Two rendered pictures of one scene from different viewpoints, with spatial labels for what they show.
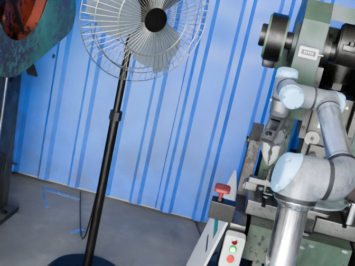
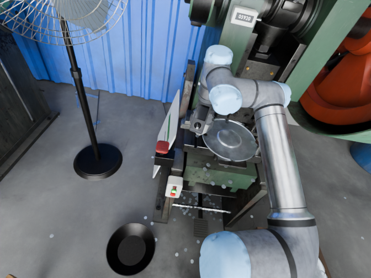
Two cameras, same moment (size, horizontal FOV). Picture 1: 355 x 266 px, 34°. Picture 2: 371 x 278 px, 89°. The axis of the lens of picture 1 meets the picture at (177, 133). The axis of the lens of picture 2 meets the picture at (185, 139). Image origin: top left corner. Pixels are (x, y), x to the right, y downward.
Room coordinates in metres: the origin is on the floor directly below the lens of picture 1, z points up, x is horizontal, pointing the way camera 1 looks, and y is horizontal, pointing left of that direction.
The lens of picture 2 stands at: (1.48, -0.17, 1.45)
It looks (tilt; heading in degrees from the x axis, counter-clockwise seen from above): 46 degrees down; 347
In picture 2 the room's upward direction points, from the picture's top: 15 degrees clockwise
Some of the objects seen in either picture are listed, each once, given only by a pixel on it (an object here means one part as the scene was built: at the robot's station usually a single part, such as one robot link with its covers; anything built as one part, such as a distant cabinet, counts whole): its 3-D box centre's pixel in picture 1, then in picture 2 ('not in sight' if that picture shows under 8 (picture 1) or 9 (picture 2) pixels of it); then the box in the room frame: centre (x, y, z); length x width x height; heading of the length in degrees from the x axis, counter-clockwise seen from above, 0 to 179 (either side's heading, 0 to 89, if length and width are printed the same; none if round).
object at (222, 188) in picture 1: (221, 195); (162, 150); (2.07, -0.21, 0.72); 0.07 x 0.06 x 0.08; 174
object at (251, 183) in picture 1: (265, 179); (196, 120); (2.28, -0.40, 0.76); 0.17 x 0.06 x 0.10; 84
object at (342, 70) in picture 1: (341, 68); (270, 27); (2.26, -0.57, 1.27); 0.21 x 0.12 x 0.34; 174
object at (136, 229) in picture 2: not in sight; (131, 248); (1.80, -0.09, 0.04); 0.30 x 0.30 x 0.07
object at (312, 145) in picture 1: (325, 127); (247, 86); (2.22, -0.56, 1.04); 0.17 x 0.15 x 0.30; 174
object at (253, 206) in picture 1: (300, 207); (221, 135); (2.26, -0.57, 0.68); 0.45 x 0.30 x 0.06; 84
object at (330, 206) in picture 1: (308, 193); (229, 138); (2.14, -0.55, 0.78); 0.29 x 0.29 x 0.01
